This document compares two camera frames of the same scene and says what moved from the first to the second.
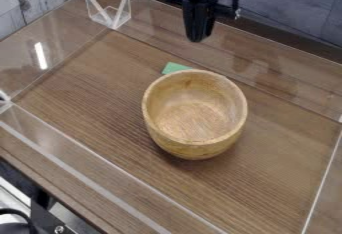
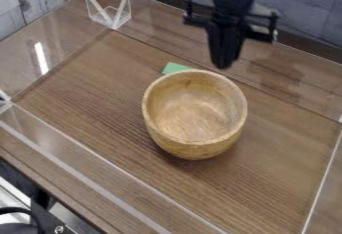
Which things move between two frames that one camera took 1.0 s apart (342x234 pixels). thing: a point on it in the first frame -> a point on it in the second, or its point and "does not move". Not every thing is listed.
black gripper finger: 194,18 -> 224,42
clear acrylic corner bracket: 110,16 does not move
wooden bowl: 196,113 does not move
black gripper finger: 204,20 -> 233,38
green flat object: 172,67 does not move
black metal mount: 43,221 does not move
